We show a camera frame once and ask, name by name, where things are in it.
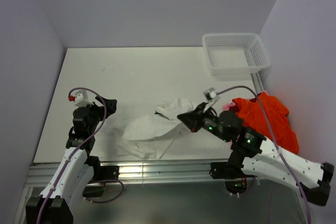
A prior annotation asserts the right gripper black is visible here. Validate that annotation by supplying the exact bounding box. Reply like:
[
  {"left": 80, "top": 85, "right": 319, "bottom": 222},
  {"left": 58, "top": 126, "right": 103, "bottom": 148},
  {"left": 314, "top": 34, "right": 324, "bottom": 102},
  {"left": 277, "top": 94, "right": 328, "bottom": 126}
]
[{"left": 176, "top": 101, "right": 229, "bottom": 142}]

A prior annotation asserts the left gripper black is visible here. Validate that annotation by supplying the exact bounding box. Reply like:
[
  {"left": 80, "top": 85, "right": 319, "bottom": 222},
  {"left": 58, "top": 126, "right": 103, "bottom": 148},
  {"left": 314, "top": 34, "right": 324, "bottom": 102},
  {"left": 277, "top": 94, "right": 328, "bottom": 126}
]
[{"left": 84, "top": 95, "right": 117, "bottom": 134}]

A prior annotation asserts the white t shirt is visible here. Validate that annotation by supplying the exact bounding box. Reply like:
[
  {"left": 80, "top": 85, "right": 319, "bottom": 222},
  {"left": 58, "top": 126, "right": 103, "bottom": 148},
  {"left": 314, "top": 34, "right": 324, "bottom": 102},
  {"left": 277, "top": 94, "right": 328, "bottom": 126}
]
[{"left": 115, "top": 98, "right": 198, "bottom": 159}]

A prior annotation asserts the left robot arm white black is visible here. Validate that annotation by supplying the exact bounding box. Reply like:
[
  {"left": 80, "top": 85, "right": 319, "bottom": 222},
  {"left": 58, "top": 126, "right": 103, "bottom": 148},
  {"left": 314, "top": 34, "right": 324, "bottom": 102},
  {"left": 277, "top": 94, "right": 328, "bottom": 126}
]
[{"left": 25, "top": 90, "right": 117, "bottom": 223}]

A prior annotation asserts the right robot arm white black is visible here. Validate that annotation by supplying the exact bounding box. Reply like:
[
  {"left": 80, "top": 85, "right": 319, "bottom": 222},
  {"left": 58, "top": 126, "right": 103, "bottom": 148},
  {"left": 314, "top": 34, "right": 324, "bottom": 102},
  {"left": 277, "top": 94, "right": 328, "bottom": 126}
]
[{"left": 177, "top": 102, "right": 334, "bottom": 206}]

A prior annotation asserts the white plastic basket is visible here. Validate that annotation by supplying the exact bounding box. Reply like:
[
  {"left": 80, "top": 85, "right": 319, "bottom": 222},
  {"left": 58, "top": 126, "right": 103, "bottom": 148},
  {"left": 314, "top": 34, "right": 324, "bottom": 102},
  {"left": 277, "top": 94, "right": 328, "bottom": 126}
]
[{"left": 202, "top": 33, "right": 271, "bottom": 76}]

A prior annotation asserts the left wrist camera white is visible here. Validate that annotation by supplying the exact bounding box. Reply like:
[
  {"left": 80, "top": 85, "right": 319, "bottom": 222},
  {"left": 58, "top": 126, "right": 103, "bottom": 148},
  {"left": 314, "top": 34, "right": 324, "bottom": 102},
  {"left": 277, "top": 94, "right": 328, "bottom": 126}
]
[{"left": 68, "top": 89, "right": 93, "bottom": 108}]

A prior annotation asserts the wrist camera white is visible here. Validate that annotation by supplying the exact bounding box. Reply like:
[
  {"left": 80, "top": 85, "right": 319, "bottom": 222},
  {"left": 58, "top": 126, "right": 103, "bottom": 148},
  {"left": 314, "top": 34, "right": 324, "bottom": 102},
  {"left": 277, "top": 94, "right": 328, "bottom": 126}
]
[
  {"left": 68, "top": 89, "right": 93, "bottom": 108},
  {"left": 203, "top": 87, "right": 219, "bottom": 103}
]

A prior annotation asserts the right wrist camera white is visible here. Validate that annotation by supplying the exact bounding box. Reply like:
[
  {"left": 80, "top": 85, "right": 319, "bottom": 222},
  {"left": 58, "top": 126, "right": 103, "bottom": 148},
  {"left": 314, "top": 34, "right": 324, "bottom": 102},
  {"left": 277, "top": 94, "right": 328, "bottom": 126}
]
[{"left": 203, "top": 87, "right": 219, "bottom": 103}]

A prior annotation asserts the aluminium rail frame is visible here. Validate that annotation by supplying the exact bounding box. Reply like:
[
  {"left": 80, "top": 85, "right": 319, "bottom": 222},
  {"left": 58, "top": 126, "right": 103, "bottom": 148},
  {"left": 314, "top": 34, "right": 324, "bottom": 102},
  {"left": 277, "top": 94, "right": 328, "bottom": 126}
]
[{"left": 13, "top": 73, "right": 316, "bottom": 224}]

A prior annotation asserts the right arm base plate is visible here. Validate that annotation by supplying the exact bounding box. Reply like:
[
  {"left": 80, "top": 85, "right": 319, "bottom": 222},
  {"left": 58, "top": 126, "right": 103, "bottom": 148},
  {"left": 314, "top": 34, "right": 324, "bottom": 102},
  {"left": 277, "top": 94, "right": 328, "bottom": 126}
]
[{"left": 209, "top": 162, "right": 256, "bottom": 179}]

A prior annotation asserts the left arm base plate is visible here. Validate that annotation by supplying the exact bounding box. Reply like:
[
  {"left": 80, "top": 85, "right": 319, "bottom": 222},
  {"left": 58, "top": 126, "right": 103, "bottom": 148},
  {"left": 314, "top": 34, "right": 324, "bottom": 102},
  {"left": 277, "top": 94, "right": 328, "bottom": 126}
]
[{"left": 90, "top": 166, "right": 119, "bottom": 182}]

